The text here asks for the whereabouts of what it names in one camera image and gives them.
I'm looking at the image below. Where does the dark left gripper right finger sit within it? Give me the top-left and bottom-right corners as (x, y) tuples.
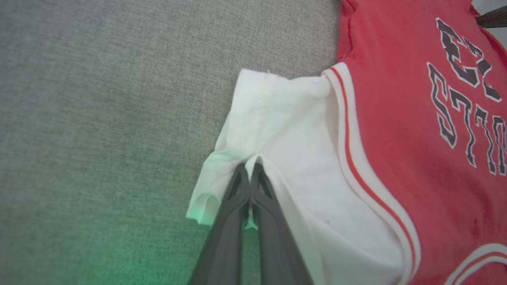
(251, 162), (314, 285)

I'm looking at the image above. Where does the red and white jersey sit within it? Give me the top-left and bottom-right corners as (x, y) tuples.
(186, 0), (507, 285)

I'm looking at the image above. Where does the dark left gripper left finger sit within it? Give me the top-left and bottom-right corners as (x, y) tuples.
(190, 163), (251, 285)

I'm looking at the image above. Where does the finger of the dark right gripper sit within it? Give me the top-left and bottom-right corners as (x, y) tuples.
(477, 6), (507, 28)

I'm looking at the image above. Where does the grey fabric sofa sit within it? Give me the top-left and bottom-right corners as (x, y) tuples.
(0, 0), (344, 285)

